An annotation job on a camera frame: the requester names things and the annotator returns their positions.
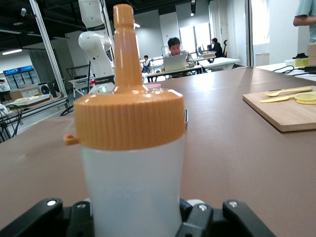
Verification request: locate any brown cardboard box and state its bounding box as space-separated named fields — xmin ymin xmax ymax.
xmin=307 ymin=43 xmax=316 ymax=65

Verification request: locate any silver laptop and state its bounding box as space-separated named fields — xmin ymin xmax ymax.
xmin=163 ymin=53 xmax=187 ymax=73

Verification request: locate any yellow plastic fork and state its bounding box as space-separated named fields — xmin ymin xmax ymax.
xmin=261 ymin=87 xmax=314 ymax=97

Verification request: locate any black office chair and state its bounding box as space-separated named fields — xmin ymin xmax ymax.
xmin=221 ymin=39 xmax=229 ymax=58

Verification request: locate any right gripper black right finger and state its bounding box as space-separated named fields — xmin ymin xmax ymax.
xmin=176 ymin=197 xmax=276 ymax=237

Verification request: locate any person behind laptop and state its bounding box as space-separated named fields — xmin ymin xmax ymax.
xmin=161 ymin=37 xmax=196 ymax=74

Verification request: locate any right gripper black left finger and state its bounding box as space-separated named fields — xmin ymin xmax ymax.
xmin=0 ymin=197 xmax=94 ymax=237

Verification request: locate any translucent sauce bottle orange cap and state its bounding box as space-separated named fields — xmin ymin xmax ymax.
xmin=63 ymin=4 xmax=186 ymax=237

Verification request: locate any white office table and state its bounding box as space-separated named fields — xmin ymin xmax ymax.
xmin=194 ymin=57 xmax=241 ymax=71
xmin=146 ymin=64 xmax=203 ymax=82

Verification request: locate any brown table cover mat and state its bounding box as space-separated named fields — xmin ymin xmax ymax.
xmin=0 ymin=66 xmax=316 ymax=237

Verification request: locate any pink plastic cup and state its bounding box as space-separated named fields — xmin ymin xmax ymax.
xmin=143 ymin=83 xmax=162 ymax=92

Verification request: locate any white speaker box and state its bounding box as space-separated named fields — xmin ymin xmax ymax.
xmin=37 ymin=82 xmax=52 ymax=98

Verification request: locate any silver digital kitchen scale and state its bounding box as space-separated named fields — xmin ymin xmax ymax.
xmin=183 ymin=108 xmax=190 ymax=131

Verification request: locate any person in teal shirt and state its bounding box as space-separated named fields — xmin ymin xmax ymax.
xmin=292 ymin=0 xmax=316 ymax=59

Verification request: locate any person in black clothes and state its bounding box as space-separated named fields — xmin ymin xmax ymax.
xmin=210 ymin=37 xmax=224 ymax=58

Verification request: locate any aluminium frame post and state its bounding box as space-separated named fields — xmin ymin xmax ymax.
xmin=28 ymin=0 xmax=69 ymax=100

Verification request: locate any small seated person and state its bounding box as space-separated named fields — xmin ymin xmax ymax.
xmin=141 ymin=55 xmax=152 ymax=74

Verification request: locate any blue topped display fridge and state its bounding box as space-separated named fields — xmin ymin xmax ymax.
xmin=2 ymin=65 xmax=40 ymax=91

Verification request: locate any yellow green box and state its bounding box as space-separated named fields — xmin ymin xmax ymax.
xmin=284 ymin=58 xmax=309 ymax=67

